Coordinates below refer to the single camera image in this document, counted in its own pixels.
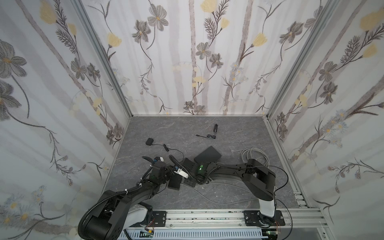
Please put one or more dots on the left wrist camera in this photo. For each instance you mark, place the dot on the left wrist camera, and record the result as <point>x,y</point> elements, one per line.
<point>158,159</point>

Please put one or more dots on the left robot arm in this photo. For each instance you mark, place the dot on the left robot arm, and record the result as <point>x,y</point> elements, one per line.
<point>126,198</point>

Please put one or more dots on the aluminium corner frame right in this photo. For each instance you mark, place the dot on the aluminium corner frame right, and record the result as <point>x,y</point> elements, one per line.
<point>314,35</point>

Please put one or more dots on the grey network switch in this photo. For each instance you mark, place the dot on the grey network switch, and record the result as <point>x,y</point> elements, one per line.
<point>208,155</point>

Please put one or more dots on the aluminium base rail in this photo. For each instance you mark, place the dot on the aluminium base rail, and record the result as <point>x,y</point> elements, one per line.
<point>146,217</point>

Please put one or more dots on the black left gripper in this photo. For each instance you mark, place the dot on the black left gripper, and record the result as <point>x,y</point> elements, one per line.
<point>173,179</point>

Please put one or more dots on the aluminium corner frame left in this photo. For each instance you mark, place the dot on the aluminium corner frame left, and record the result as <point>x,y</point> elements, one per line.
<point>101,53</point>

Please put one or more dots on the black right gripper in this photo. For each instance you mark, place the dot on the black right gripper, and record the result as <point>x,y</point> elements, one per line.
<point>187,166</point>

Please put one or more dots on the black ribbed network switch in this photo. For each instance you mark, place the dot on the black ribbed network switch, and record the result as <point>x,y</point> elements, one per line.
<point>175,182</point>

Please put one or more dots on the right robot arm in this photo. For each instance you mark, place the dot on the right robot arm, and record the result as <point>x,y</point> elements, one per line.
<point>259,179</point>

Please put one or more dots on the aluminium corner frame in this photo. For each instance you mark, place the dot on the aluminium corner frame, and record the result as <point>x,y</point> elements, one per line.
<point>314,35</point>
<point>101,53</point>

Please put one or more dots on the black power adapter with cable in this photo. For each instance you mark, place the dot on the black power adapter with cable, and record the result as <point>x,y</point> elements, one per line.
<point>177,164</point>

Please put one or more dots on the white slotted cable duct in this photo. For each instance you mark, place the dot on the white slotted cable duct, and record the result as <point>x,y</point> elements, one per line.
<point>197,234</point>

